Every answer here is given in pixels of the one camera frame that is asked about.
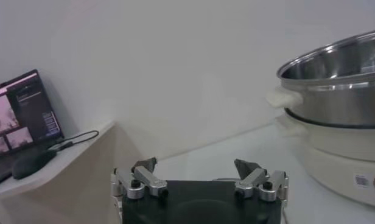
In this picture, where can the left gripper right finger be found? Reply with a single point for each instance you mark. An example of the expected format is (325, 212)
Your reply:
(251, 181)

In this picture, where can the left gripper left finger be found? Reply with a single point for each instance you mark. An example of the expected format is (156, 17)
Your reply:
(151, 181)

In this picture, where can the stainless steel steamer basket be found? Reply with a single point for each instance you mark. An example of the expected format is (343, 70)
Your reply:
(342, 100)

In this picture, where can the white side table with mouse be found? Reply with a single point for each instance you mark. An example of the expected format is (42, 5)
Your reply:
(84, 182)

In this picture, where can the cream electric cooker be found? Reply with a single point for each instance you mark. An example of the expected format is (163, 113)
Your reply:
(342, 170)

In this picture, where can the black computer mouse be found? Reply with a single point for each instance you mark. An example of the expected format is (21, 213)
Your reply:
(32, 162)

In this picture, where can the black laptop with dark screen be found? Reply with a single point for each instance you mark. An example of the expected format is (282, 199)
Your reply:
(26, 112)

